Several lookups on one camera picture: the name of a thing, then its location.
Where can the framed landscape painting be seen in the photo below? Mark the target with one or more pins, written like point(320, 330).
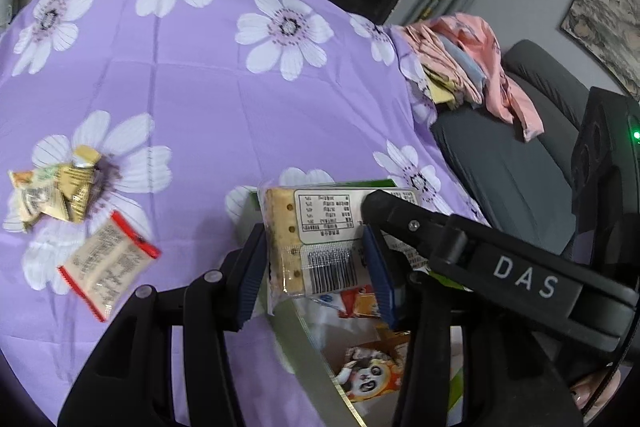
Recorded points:
point(609, 31)

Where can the yellow snack packet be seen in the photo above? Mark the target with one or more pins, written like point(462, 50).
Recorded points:
point(77, 180)

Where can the pink clothes pile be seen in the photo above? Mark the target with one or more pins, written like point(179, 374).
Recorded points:
point(456, 60)

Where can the green cardboard box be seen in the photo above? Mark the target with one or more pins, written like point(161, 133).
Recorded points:
point(314, 333)

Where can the hand with painted nails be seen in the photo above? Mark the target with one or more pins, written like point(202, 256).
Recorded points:
point(584, 390)

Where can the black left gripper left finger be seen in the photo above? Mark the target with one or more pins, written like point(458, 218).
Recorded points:
point(126, 381)

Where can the beige red-edged snack packet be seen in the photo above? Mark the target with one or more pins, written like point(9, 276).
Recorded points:
point(102, 269)

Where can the cracker packet with barcode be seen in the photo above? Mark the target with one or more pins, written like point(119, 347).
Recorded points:
point(314, 239)

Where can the panda snack packet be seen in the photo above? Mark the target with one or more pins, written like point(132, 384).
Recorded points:
point(372, 371)

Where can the dark grey sofa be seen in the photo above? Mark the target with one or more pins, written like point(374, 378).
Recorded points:
point(523, 189)

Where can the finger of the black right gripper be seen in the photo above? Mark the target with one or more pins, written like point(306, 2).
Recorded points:
point(410, 223)

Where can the purple floral cloth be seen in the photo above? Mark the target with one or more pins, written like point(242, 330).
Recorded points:
point(193, 104)

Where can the black camera box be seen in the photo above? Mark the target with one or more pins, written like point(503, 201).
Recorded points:
point(605, 175)

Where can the green-orange snack packet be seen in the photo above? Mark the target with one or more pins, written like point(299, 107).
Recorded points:
point(36, 193)

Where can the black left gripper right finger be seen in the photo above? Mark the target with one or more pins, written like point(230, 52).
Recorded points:
point(457, 343)

